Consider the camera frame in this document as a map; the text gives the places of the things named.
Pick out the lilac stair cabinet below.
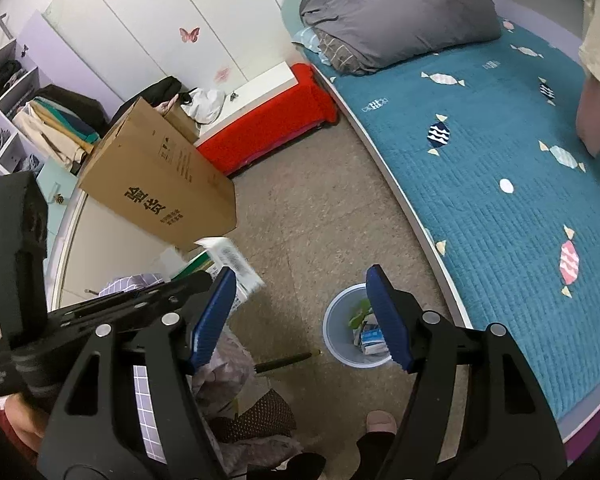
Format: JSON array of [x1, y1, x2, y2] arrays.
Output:
[[0, 10, 118, 241]]

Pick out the white plastic bag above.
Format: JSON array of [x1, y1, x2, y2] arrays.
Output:
[[180, 87, 227, 125]]

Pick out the teal bunk bed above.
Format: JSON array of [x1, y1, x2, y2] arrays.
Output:
[[280, 0, 600, 461]]

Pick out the pink slipper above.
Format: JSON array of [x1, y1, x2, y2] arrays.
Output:
[[366, 410, 398, 433]]

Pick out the black coat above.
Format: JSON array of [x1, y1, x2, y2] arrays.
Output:
[[35, 85, 111, 133]]

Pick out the blue white carton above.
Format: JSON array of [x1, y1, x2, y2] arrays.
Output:
[[357, 325, 391, 356]]

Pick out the light blue pillow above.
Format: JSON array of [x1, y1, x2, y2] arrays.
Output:
[[291, 27, 331, 66]]

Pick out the grey duvet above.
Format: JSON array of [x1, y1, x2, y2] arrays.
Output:
[[300, 0, 503, 77]]

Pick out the large cardboard box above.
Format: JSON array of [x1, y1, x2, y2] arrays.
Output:
[[77, 97, 238, 253]]

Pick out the red storage bench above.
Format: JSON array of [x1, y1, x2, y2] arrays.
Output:
[[195, 62, 340, 177]]

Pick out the person's left hand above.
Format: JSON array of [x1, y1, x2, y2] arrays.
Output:
[[0, 392, 48, 456]]

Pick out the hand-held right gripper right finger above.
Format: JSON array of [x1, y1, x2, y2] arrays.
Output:
[[365, 264, 568, 480]]

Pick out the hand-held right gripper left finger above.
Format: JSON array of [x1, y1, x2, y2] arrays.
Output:
[[36, 266, 237, 480]]

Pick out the dark dotted cloth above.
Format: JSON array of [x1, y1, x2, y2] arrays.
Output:
[[207, 389, 298, 445]]

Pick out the black folded clothes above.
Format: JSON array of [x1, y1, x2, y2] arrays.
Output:
[[0, 60, 23, 91]]

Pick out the small cardboard box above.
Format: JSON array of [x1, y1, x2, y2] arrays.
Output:
[[162, 105, 201, 146]]

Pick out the teal candy-print quilt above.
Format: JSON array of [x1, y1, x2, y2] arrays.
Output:
[[295, 15, 600, 421]]

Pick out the black metal rod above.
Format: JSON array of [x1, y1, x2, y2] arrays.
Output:
[[252, 350, 323, 375]]

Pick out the table with grey checked tablecloth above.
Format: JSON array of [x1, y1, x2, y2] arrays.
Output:
[[97, 272, 168, 466]]

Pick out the green wrapper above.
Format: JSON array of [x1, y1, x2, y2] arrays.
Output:
[[347, 299, 373, 328]]

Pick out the person's black trouser leg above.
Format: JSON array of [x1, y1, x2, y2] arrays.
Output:
[[352, 430, 396, 480], [275, 452, 328, 480]]

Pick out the black clothes pile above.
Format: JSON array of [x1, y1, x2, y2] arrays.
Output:
[[117, 76, 183, 121]]

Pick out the cream curved floor cabinet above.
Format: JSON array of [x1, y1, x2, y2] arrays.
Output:
[[50, 190, 216, 311]]

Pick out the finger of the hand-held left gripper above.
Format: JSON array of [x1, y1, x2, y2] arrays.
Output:
[[47, 291, 165, 342], [130, 271, 215, 313]]

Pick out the green white medicine box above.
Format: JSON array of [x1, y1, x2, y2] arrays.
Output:
[[172, 236, 267, 306]]

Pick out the green garment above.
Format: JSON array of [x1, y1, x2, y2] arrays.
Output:
[[32, 97, 101, 143]]

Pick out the blue plastic bucket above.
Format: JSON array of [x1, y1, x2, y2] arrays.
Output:
[[322, 283, 396, 368]]

